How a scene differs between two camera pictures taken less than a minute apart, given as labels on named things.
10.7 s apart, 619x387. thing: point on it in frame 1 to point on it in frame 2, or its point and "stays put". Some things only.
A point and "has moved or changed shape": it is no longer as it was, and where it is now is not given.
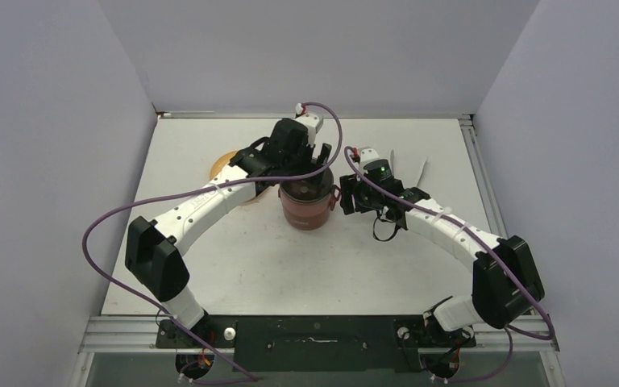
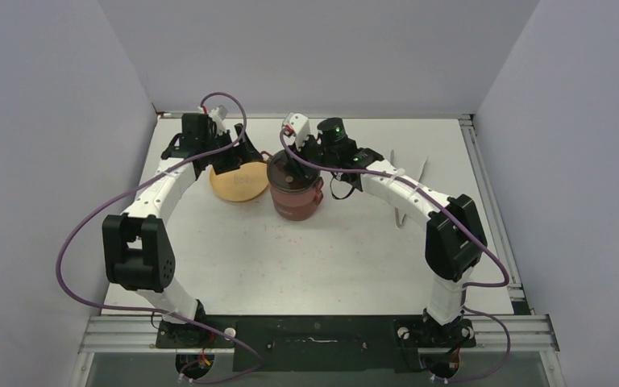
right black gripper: (352, 185) to (301, 143)
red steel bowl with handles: (295, 209) to (298, 199)
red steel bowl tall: (306, 216) has moved or changed shape
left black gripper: (306, 150) to (236, 156)
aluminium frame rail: (528, 333) stays put
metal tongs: (392, 162) stays put
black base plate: (316, 343) stays put
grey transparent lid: (310, 189) has moved or changed shape
